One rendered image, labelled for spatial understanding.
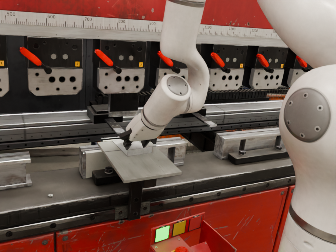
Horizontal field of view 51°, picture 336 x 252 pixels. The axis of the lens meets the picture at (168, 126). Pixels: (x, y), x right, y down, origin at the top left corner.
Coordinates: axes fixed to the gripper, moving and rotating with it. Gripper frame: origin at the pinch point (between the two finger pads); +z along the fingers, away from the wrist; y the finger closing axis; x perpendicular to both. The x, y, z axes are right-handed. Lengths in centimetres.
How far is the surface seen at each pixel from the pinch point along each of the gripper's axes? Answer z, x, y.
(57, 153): 213, -95, -27
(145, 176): -8.2, 14.2, 4.5
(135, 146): 3.8, -0.5, -1.4
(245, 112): 23, -19, -75
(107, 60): -17.5, -19.2, 9.5
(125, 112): 1.8, -12.6, -0.5
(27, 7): -23.8, -31.7, 30.0
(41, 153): 216, -98, -13
